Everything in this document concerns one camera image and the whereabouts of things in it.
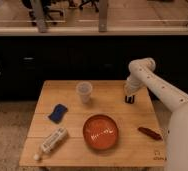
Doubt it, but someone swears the black eraser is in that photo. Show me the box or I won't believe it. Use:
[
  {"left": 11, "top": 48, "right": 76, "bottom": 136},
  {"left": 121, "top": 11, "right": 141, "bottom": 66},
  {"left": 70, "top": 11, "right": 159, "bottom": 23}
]
[{"left": 125, "top": 95, "right": 135, "bottom": 104}]

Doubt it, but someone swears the wooden table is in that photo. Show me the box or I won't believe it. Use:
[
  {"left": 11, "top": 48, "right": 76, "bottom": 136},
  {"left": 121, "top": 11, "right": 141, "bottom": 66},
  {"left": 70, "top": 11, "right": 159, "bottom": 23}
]
[{"left": 19, "top": 81, "right": 165, "bottom": 167}]

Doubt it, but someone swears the blue sponge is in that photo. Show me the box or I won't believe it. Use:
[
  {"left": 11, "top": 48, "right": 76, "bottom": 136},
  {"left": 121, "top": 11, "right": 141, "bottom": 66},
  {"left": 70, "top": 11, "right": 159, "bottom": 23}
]
[{"left": 48, "top": 104, "right": 68, "bottom": 123}]

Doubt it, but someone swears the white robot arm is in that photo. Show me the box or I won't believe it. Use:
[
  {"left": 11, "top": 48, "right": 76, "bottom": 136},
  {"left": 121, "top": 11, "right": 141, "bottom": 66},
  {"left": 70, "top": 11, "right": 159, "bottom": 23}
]
[{"left": 124, "top": 57, "right": 188, "bottom": 171}]

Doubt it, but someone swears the red bowl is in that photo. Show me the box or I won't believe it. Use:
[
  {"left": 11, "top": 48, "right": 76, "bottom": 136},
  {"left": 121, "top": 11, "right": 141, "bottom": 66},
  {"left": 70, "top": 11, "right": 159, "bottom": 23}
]
[{"left": 83, "top": 114, "right": 119, "bottom": 150}]

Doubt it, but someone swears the white tube bottle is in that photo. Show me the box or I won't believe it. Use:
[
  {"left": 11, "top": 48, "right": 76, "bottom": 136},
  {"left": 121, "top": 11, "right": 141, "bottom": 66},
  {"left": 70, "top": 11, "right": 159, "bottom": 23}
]
[{"left": 33, "top": 128, "right": 68, "bottom": 161}]

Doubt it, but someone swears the translucent ceramic cup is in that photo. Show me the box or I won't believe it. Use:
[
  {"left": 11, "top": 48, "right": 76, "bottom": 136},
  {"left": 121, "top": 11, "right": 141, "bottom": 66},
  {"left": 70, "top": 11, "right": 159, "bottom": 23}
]
[{"left": 76, "top": 81, "right": 93, "bottom": 103}]

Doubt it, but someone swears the black office chair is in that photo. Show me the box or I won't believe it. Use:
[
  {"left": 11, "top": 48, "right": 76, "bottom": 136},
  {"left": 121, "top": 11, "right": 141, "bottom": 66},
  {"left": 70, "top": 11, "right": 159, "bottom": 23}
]
[{"left": 21, "top": 0, "right": 64, "bottom": 26}]

